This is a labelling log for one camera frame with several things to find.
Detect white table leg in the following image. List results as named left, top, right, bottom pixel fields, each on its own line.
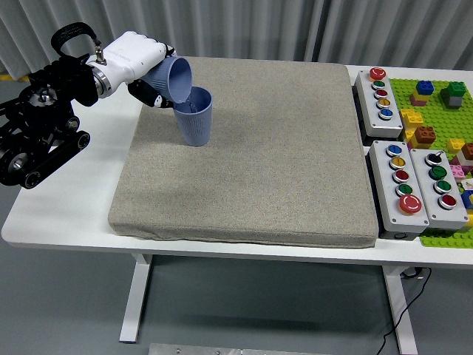
left=118, top=254, right=152, bottom=343
left=382, top=266, right=419, bottom=355

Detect grey box with black knob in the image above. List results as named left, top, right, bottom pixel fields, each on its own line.
left=409, top=147, right=470, bottom=229

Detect grey-brown mat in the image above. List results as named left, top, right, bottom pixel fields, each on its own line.
left=107, top=55, right=380, bottom=249

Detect blue toy brick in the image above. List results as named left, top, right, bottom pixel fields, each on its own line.
left=415, top=80, right=436, bottom=97

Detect grey five-button control box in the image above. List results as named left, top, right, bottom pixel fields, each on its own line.
left=354, top=67, right=404, bottom=140

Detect large yellow toy brick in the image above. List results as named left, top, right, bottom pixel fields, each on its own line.
left=401, top=108, right=424, bottom=130

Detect green studded baseplate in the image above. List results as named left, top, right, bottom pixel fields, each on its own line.
left=389, top=77, right=473, bottom=249

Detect black base box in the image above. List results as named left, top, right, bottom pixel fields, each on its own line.
left=378, top=229, right=421, bottom=242

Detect grey box with mushroom button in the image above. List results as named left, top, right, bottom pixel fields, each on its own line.
left=368, top=140, right=432, bottom=234

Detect blue ribbed cup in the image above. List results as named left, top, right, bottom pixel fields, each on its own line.
left=172, top=87, right=214, bottom=148
left=142, top=55, right=194, bottom=105

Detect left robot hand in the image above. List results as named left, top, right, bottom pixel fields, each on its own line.
left=88, top=30, right=178, bottom=110

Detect brown toy brick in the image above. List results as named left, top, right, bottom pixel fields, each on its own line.
left=413, top=126, right=437, bottom=141

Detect green toy brick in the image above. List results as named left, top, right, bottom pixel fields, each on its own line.
left=439, top=81, right=467, bottom=100

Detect small yellow toy brick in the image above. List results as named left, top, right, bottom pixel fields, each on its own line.
left=446, top=138, right=466, bottom=155

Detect grey pleated curtain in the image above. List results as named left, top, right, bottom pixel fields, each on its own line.
left=0, top=0, right=473, bottom=83

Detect black floor cable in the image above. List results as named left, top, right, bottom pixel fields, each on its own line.
left=376, top=266, right=433, bottom=355

